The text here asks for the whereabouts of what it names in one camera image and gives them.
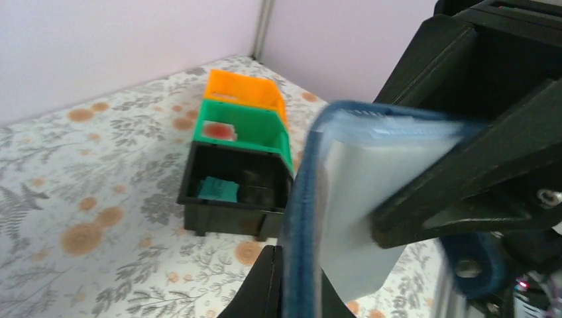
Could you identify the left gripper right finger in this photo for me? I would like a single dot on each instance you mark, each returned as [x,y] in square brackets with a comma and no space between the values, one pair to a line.
[505,70]

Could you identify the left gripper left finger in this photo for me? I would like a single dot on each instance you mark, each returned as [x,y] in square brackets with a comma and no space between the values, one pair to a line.
[261,295]

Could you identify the blue card holder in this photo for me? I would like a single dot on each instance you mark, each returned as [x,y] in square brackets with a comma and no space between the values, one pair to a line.
[357,155]

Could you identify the teal card in black bin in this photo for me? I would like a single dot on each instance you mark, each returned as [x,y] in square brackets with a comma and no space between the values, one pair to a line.
[218,190]

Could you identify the black bin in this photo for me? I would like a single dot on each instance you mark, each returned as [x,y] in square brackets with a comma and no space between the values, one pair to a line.
[264,186]

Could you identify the green bin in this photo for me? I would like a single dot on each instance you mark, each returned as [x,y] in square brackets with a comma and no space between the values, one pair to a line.
[256,129]

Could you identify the floral table mat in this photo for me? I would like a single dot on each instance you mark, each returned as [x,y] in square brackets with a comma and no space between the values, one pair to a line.
[90,226]

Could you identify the far orange bin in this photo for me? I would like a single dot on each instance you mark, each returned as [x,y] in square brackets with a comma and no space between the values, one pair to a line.
[248,91]

